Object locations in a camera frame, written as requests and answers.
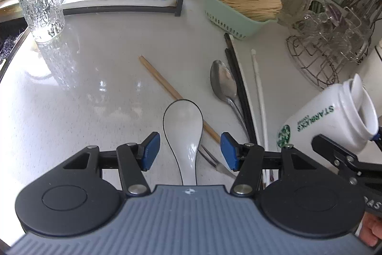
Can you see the bundle of thin wooden sticks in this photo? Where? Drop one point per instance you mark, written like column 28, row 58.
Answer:
column 250, row 5

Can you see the person's right hand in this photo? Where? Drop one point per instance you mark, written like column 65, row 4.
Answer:
column 371, row 231

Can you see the green plastic basket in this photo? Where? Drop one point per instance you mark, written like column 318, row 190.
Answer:
column 226, row 25

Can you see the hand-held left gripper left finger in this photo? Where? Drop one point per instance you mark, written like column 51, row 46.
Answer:
column 150, row 150

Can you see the wooden chopstick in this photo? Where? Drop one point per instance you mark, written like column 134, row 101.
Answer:
column 161, row 80

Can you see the purple glass cup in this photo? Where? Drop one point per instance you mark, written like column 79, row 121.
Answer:
column 336, row 16

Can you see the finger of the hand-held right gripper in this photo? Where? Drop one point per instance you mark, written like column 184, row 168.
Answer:
column 328, row 146
column 379, row 143

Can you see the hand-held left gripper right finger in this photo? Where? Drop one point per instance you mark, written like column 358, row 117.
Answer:
column 228, row 153

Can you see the cluster of clear glass cups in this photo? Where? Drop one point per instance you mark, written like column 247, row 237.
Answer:
column 334, row 31

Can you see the metal fork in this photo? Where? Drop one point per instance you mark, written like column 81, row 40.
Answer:
column 223, row 170

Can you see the white mug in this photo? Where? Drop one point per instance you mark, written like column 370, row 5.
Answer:
column 322, row 120

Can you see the metal spoon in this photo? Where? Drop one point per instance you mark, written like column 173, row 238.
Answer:
column 222, row 80

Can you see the white chopstick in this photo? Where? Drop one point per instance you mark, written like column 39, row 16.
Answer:
column 257, row 78
column 247, row 93

